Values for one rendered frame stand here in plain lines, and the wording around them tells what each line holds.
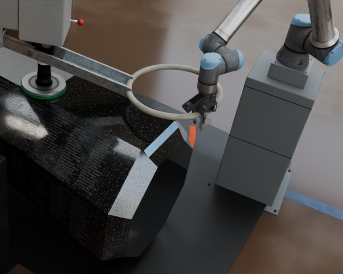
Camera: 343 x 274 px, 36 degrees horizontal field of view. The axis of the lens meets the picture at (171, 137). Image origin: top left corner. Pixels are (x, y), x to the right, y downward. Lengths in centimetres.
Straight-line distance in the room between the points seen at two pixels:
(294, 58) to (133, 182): 121
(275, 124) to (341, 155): 117
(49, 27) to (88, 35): 253
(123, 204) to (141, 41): 278
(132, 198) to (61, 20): 85
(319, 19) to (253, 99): 64
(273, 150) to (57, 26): 151
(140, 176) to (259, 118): 99
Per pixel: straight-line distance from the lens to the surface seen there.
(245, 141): 326
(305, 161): 401
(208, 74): 236
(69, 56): 268
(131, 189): 242
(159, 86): 436
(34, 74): 279
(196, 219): 325
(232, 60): 242
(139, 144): 243
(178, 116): 246
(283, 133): 316
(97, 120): 254
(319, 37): 285
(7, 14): 248
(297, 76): 307
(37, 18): 244
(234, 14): 252
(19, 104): 272
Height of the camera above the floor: 232
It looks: 37 degrees down
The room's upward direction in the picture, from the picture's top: 12 degrees clockwise
